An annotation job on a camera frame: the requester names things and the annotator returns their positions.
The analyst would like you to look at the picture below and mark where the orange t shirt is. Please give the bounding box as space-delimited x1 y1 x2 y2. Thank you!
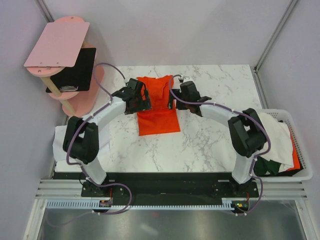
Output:
137 75 181 136

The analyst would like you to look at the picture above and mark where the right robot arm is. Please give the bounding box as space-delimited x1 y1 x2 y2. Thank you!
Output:
168 81 271 197

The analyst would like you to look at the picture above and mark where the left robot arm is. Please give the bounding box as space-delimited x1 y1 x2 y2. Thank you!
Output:
62 78 152 197

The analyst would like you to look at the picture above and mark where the black clipboard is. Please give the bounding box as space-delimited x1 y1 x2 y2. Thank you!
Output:
50 47 96 93

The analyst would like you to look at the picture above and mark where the pink wooden shelf stand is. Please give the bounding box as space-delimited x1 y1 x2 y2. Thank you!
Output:
25 16 105 117

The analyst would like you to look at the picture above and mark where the pink clipboard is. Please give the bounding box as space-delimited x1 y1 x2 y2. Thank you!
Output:
23 22 90 67

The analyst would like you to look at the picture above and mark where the white cloth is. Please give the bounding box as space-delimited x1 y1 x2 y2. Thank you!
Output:
52 124 110 162

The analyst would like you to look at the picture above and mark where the dark green t shirt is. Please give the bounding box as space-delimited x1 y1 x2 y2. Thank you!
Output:
253 156 281 177

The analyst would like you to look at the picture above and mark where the white t shirt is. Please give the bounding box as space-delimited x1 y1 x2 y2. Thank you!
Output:
258 112 294 172

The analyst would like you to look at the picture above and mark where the white laundry basket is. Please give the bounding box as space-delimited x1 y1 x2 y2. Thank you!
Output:
256 109 313 183

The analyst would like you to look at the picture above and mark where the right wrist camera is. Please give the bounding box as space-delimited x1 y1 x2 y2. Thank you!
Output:
178 74 193 83

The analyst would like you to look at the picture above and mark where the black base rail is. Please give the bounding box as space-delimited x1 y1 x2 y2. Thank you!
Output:
53 172 259 205

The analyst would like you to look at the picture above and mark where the white cable duct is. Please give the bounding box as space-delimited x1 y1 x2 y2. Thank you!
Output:
46 199 235 211

